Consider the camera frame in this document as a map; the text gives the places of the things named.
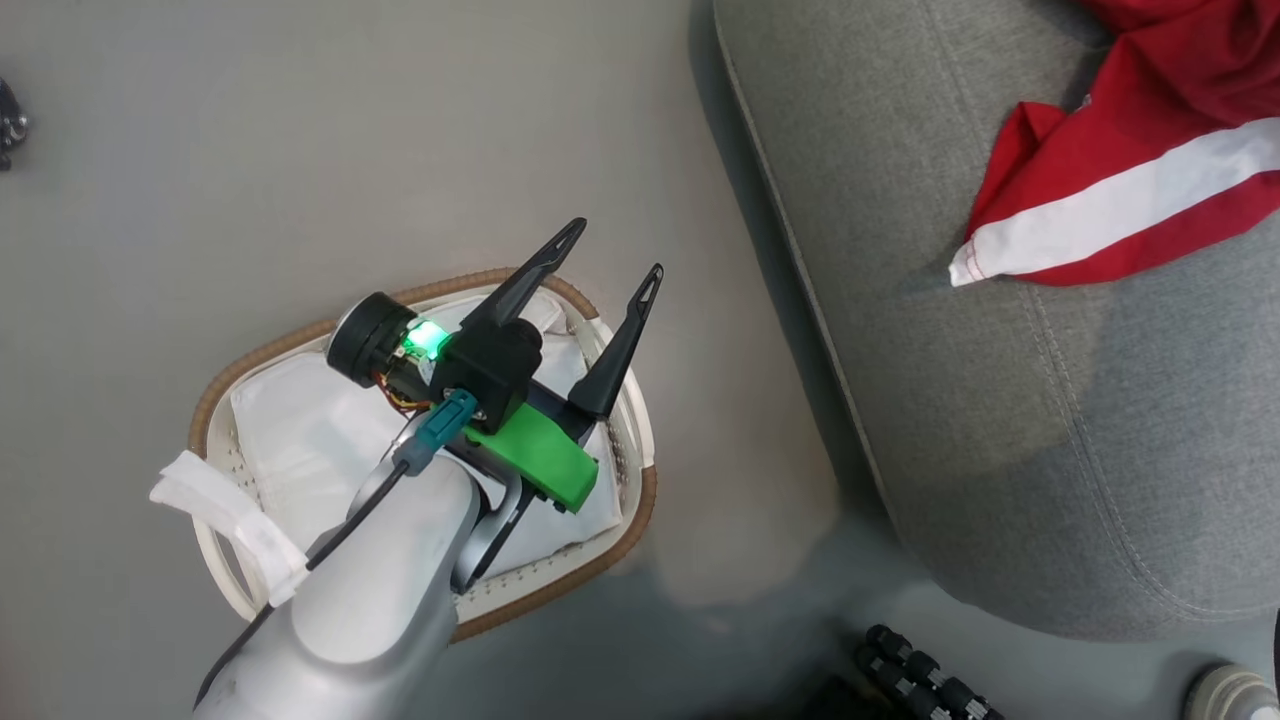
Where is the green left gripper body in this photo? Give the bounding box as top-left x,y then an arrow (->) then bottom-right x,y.
462,383 -> 603,515

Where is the white fabric basket strap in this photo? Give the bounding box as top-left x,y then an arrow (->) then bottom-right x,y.
149,449 -> 312,609

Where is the white fabric basket liner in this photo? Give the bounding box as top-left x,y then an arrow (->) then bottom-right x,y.
228,288 -> 623,583

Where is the black cable with teal connector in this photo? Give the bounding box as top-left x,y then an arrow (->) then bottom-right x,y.
193,389 -> 480,709

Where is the grey fabric sofa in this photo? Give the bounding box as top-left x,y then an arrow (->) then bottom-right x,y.
711,0 -> 1280,642

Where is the red and white garment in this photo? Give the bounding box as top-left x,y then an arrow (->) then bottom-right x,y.
947,0 -> 1280,289

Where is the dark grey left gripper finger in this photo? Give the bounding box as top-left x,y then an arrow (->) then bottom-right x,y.
567,263 -> 665,421
460,217 -> 589,329

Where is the black metal object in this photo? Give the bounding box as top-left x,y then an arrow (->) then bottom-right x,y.
0,77 -> 32,172

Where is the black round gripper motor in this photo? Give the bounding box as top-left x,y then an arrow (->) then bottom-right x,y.
326,291 -> 421,389

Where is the wicker rim laundry basket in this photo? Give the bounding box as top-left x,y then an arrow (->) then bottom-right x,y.
188,267 -> 659,644

